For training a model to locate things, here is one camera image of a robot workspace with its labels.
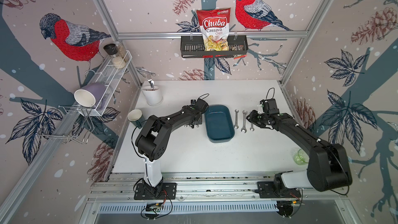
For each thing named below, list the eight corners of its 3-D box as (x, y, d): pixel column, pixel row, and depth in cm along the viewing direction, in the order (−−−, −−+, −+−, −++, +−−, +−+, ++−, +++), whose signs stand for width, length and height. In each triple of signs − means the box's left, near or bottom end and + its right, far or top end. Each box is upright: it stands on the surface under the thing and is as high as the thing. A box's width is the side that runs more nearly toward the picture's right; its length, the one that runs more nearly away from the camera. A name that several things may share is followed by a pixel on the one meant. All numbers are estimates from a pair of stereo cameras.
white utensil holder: (145, 105, 109) (139, 94, 100) (148, 94, 115) (143, 83, 106) (161, 105, 109) (157, 94, 100) (163, 94, 115) (160, 83, 106)
